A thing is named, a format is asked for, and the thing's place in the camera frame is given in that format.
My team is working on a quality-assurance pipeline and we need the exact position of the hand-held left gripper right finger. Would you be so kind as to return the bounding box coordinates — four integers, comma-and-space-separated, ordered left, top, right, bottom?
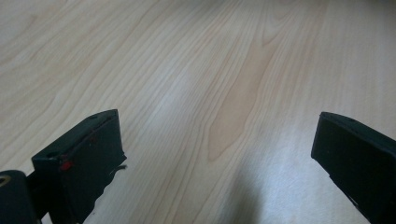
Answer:
310, 111, 396, 224

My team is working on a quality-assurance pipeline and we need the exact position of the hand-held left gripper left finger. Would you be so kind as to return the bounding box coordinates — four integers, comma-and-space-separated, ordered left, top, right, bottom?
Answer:
31, 108, 128, 224

